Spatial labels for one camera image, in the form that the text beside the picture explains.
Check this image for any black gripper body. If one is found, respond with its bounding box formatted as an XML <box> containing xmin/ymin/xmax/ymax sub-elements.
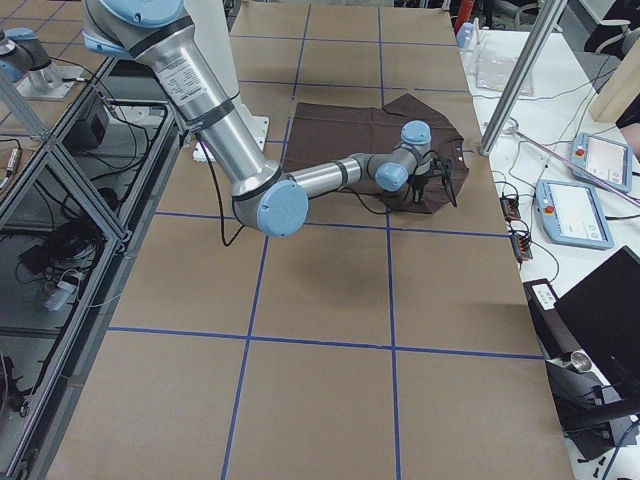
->
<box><xmin>410</xmin><ymin>155</ymin><xmax>433</xmax><ymax>192</ymax></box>

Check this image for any brown t-shirt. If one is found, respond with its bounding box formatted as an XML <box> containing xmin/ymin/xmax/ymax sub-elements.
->
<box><xmin>284</xmin><ymin>94</ymin><xmax>469</xmax><ymax>214</ymax></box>

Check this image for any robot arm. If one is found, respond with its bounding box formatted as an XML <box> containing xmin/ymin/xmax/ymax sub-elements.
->
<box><xmin>83</xmin><ymin>1</ymin><xmax>435</xmax><ymax>237</ymax></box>
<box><xmin>1</xmin><ymin>27</ymin><xmax>51</xmax><ymax>83</ymax></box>

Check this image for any orange circuit board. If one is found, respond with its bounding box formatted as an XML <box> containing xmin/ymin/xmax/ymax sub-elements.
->
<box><xmin>500</xmin><ymin>195</ymin><xmax>521</xmax><ymax>221</ymax></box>
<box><xmin>510</xmin><ymin>230</ymin><xmax>533</xmax><ymax>264</ymax></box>

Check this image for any reacher stick with white claw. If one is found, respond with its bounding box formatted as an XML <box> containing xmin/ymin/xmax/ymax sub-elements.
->
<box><xmin>503</xmin><ymin>122</ymin><xmax>629</xmax><ymax>195</ymax></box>

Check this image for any near teach pendant tablet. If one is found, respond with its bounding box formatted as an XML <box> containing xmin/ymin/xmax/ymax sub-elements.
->
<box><xmin>535</xmin><ymin>180</ymin><xmax>614</xmax><ymax>250</ymax></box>

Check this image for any teach pendant tablet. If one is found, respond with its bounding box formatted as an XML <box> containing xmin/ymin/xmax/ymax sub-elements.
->
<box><xmin>569</xmin><ymin>132</ymin><xmax>634</xmax><ymax>193</ymax></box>
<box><xmin>535</xmin><ymin>180</ymin><xmax>614</xmax><ymax>250</ymax></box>

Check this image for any red cylinder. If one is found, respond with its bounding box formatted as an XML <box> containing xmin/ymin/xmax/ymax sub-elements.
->
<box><xmin>457</xmin><ymin>0</ymin><xmax>475</xmax><ymax>25</ymax></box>

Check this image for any black box with white label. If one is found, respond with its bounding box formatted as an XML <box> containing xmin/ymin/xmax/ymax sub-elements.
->
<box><xmin>523</xmin><ymin>279</ymin><xmax>581</xmax><ymax>359</ymax></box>

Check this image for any far teach pendant tablet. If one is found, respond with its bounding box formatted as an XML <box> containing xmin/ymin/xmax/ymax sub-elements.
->
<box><xmin>569</xmin><ymin>132</ymin><xmax>634</xmax><ymax>193</ymax></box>

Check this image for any black laptop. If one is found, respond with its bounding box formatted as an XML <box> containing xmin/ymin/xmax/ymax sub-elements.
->
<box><xmin>555</xmin><ymin>246</ymin><xmax>639</xmax><ymax>398</ymax></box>

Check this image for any aluminium frame post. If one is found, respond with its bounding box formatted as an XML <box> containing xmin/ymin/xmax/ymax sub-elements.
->
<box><xmin>479</xmin><ymin>0</ymin><xmax>568</xmax><ymax>156</ymax></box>

